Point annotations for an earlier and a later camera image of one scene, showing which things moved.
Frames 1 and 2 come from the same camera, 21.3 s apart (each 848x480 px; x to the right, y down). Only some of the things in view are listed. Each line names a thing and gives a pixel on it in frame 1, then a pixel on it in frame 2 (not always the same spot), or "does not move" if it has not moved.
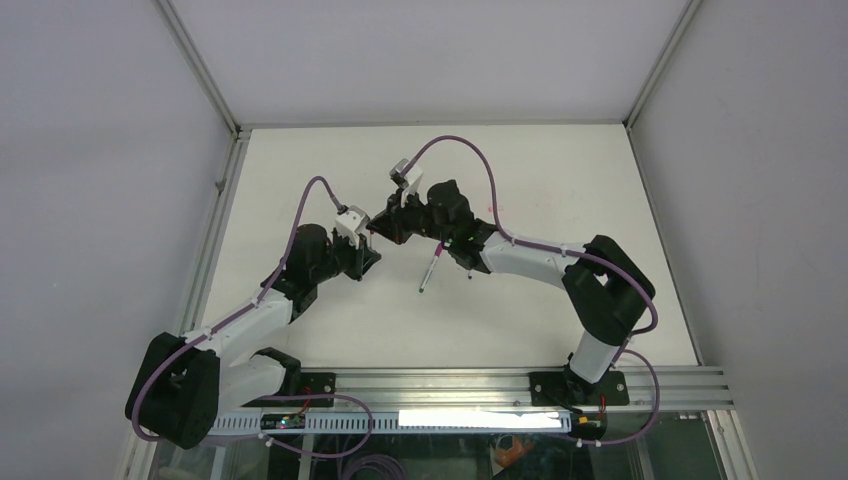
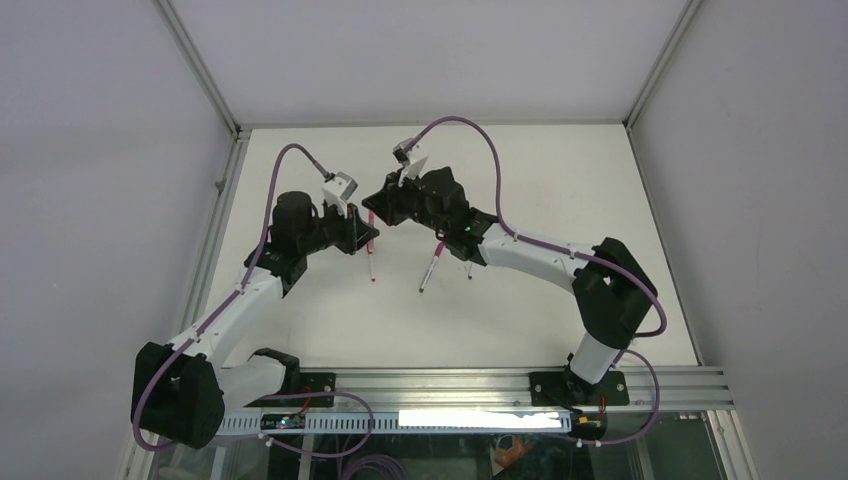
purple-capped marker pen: x=428 y=274 does not move
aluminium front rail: x=503 y=389 does not move
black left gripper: x=361 y=258 -> x=353 y=230
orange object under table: x=506 y=458 does not move
